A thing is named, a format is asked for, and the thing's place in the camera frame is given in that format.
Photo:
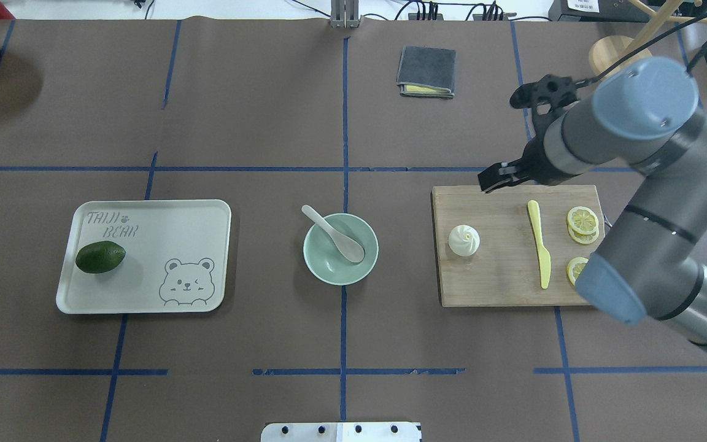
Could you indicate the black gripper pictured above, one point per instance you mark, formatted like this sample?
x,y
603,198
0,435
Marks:
x,y
536,161

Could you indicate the white steamed bun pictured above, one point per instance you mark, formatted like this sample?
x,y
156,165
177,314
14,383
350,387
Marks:
x,y
464,240

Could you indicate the white ceramic soup spoon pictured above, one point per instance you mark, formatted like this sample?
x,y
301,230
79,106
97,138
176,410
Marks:
x,y
346,246

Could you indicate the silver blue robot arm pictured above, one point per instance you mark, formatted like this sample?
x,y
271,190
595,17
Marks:
x,y
647,115

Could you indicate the wooden cutting board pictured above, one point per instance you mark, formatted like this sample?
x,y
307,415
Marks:
x,y
504,271

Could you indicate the lemon slice upper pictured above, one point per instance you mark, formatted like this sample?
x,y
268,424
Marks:
x,y
583,221

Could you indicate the lemon slice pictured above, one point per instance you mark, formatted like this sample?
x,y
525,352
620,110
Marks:
x,y
581,238
583,221

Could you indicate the yellow plastic knife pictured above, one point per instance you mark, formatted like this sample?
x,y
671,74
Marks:
x,y
544,256

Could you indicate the lemon slice lower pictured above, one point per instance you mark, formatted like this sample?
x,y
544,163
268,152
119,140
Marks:
x,y
581,238

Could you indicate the lemon slice single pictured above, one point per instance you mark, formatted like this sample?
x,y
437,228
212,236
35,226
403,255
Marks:
x,y
574,268

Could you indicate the grey folded cloth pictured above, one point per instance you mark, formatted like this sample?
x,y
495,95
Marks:
x,y
427,72

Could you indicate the white bear tray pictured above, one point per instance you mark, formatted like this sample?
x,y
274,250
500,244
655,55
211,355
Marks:
x,y
176,257

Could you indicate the green avocado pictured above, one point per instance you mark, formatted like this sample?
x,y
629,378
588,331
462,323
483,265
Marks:
x,y
100,257

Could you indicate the aluminium frame post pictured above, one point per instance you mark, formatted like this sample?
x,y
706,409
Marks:
x,y
345,14

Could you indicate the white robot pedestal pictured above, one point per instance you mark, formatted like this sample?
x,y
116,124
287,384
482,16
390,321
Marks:
x,y
343,431

